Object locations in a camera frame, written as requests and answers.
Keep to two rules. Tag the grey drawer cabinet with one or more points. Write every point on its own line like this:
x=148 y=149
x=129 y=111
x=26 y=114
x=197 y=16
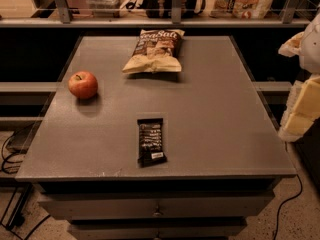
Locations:
x=175 y=156

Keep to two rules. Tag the grey drawer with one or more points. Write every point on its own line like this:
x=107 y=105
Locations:
x=158 y=229
x=105 y=206

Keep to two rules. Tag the colourful snack bag on shelf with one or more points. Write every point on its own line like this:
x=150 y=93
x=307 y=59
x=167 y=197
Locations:
x=243 y=9

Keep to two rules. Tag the lower grey drawer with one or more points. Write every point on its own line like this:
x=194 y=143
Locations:
x=158 y=229

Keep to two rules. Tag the grey metal shelf rail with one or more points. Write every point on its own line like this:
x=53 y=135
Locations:
x=76 y=14

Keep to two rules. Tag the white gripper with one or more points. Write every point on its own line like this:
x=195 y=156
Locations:
x=311 y=49

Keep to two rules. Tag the black rxbar chocolate wrapper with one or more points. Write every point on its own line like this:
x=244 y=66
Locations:
x=150 y=142

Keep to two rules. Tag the upper grey drawer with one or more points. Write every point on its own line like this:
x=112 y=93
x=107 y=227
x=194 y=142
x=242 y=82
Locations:
x=105 y=206

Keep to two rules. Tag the red apple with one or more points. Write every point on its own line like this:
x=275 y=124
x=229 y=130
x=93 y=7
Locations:
x=83 y=85

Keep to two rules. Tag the brown sea salt chip bag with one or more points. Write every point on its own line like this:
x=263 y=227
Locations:
x=156 y=51

